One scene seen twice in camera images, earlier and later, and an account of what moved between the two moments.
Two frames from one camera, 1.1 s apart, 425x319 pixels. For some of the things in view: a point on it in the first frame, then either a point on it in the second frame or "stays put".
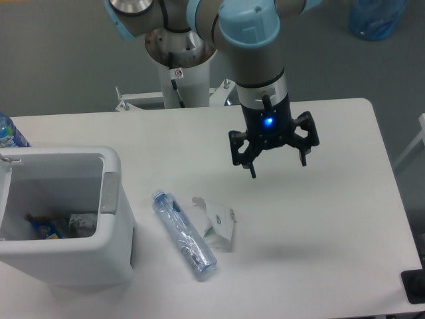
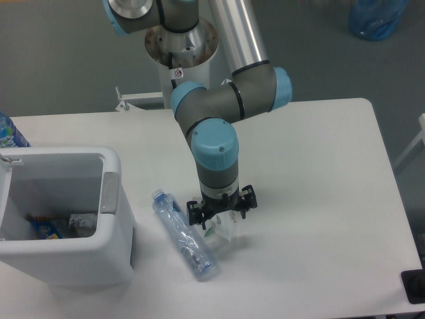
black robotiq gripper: [269, 127] → [211, 207]
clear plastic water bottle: [200, 258] stays put
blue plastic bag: [376, 20] stays put
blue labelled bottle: [10, 135] stays put
